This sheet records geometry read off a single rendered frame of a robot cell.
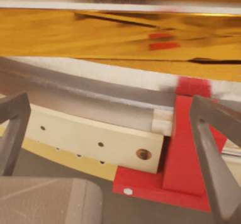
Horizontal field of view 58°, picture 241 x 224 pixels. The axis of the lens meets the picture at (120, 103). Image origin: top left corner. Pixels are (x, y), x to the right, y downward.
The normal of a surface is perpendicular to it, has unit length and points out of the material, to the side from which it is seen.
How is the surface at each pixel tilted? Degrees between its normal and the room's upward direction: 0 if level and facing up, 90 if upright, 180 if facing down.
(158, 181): 0
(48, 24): 90
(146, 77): 90
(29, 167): 62
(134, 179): 0
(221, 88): 90
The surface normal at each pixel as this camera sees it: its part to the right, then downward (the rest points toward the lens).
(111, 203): -0.23, 0.11
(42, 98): 0.03, -0.81
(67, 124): -0.33, 0.54
